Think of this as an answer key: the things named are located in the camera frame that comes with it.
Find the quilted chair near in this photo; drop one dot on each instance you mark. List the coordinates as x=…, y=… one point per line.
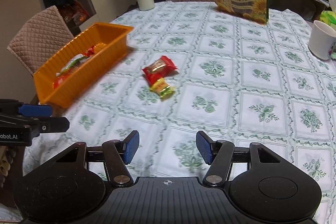
x=40, y=38

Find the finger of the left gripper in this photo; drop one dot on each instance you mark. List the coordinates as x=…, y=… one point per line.
x=53, y=124
x=35, y=110

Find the red candy wrapper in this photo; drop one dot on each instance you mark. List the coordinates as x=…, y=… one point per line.
x=89, y=52

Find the red square snack packet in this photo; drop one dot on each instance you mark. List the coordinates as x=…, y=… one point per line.
x=59, y=80

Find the white silver snack wrapper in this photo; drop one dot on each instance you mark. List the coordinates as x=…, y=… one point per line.
x=76, y=59

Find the red large candy packet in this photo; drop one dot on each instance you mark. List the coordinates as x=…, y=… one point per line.
x=159, y=69

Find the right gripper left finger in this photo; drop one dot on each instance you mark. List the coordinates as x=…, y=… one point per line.
x=118, y=154

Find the white mug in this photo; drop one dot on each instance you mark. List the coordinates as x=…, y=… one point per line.
x=322, y=40

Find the orange plastic tray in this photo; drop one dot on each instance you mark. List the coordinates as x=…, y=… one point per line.
x=109, y=42

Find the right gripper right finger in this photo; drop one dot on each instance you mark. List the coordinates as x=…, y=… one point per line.
x=218, y=155

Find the floral white tablecloth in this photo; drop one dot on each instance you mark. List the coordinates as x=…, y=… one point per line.
x=236, y=80

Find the green tissue pack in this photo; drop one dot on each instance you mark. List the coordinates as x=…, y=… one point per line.
x=329, y=17

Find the yellow green candy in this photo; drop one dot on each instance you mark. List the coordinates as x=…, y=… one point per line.
x=162, y=88

